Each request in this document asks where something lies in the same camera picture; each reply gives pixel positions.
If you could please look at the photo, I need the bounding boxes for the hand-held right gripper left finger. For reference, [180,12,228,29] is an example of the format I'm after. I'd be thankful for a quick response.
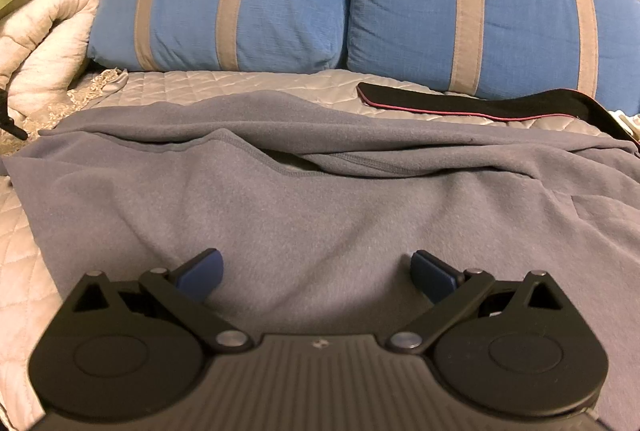
[72,247,253,354]

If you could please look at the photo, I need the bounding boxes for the cream lace trim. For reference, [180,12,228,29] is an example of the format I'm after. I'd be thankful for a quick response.
[0,68,128,147]

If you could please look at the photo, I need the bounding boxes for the black strap with red edge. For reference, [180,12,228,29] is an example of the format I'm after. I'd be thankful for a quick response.
[357,82,632,133]

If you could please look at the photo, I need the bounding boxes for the white crumpled cloth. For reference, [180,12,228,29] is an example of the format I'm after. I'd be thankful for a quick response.
[607,110,640,143]

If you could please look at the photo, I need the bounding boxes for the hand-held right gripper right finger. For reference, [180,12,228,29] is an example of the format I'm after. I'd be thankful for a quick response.
[385,249,568,354]

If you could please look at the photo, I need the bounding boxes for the grey quilted bedspread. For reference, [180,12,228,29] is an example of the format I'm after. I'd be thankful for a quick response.
[0,68,640,412]

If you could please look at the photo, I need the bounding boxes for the cream quilted comforter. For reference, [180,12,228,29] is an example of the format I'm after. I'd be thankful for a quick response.
[0,0,101,127]

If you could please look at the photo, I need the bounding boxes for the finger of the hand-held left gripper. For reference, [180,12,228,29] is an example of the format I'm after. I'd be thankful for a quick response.
[0,111,29,142]

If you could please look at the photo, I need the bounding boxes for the grey fleece sweater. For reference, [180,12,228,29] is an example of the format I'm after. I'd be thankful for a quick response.
[0,91,640,412]

